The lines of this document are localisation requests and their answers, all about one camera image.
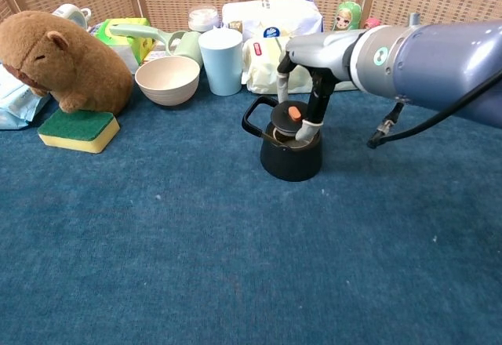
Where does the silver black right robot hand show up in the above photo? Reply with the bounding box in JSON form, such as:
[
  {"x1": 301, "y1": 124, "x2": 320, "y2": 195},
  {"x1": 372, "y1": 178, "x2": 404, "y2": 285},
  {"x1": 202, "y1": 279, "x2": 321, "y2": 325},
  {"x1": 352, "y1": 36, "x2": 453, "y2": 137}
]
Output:
[{"x1": 277, "y1": 30, "x2": 360, "y2": 142}]

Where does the black teapot lid orange knob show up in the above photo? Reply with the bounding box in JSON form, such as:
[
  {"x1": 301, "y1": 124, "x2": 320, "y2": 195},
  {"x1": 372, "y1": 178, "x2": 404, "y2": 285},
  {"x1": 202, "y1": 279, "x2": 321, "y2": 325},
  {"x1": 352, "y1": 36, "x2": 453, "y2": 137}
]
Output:
[{"x1": 270, "y1": 100, "x2": 315, "y2": 135}]

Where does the black teapot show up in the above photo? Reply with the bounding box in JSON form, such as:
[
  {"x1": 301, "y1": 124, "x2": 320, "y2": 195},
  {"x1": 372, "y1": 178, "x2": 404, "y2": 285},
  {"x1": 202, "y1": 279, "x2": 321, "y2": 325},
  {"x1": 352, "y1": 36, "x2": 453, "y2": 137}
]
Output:
[{"x1": 242, "y1": 96, "x2": 324, "y2": 183}]

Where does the green haired doll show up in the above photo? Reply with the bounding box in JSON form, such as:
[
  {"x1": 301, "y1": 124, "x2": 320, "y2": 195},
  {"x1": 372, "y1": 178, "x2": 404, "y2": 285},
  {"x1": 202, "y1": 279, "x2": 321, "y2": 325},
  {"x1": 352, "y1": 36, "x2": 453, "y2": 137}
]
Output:
[{"x1": 332, "y1": 1, "x2": 361, "y2": 33}]

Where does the white plastic bag pack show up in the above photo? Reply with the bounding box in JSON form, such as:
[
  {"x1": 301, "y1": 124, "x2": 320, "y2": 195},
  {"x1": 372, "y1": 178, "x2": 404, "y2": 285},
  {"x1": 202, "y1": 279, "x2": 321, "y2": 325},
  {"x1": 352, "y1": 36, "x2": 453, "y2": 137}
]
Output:
[{"x1": 221, "y1": 0, "x2": 325, "y2": 42}]

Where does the yellow sponge multipack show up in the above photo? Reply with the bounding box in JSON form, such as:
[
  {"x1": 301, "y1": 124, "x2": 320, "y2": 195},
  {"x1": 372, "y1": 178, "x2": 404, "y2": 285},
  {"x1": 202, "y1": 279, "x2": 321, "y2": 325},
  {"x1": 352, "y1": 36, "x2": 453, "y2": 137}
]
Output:
[{"x1": 241, "y1": 35, "x2": 358, "y2": 94}]

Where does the light blue cup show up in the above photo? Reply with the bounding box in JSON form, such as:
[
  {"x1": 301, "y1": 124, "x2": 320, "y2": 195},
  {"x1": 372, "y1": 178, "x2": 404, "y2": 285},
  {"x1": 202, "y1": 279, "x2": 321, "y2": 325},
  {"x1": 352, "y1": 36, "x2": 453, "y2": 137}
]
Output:
[{"x1": 198, "y1": 27, "x2": 244, "y2": 96}]

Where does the white jar blue label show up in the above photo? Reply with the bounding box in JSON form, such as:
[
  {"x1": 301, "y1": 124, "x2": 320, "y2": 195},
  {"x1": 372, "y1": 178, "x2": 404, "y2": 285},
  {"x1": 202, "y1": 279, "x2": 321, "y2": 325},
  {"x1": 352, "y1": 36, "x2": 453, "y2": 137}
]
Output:
[{"x1": 187, "y1": 5, "x2": 220, "y2": 33}]

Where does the beige bowl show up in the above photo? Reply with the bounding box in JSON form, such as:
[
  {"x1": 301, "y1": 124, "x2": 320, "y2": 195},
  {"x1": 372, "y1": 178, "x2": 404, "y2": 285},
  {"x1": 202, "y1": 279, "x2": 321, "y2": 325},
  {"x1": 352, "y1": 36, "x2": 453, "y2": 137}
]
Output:
[{"x1": 134, "y1": 55, "x2": 201, "y2": 107}]

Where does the blue table cloth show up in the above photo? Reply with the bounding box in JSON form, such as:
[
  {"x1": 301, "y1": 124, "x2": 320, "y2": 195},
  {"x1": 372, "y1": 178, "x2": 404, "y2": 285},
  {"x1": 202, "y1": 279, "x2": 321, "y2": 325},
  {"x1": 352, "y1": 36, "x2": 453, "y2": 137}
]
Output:
[{"x1": 0, "y1": 74, "x2": 502, "y2": 345}]

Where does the brown capybara plush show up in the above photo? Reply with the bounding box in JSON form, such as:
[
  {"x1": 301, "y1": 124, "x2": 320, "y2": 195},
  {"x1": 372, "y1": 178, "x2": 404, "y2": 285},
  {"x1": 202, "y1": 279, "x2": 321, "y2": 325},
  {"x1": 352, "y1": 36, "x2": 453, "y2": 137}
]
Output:
[{"x1": 0, "y1": 10, "x2": 134, "y2": 117}]

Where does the green yellow sponge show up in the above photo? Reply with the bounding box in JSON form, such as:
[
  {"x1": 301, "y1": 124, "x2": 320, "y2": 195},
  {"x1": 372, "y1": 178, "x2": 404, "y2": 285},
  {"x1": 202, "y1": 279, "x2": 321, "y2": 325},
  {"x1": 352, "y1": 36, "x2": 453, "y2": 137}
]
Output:
[{"x1": 37, "y1": 108, "x2": 121, "y2": 154}]

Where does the wet wipes pack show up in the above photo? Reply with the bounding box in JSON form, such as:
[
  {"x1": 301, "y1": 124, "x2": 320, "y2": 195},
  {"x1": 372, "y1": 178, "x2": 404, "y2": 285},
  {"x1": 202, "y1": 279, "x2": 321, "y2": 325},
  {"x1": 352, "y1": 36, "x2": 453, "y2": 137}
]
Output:
[{"x1": 0, "y1": 64, "x2": 52, "y2": 131}]

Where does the green mug with long handle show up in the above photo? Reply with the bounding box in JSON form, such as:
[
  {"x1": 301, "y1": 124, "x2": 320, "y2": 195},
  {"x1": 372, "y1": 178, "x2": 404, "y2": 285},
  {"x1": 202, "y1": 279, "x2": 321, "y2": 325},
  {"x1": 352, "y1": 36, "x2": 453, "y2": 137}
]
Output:
[{"x1": 108, "y1": 23, "x2": 204, "y2": 67}]

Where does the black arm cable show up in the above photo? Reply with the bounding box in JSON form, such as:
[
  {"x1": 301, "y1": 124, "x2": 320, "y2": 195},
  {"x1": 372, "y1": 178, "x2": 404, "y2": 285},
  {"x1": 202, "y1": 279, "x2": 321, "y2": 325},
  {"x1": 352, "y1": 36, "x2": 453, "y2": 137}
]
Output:
[{"x1": 366, "y1": 71, "x2": 502, "y2": 150}]

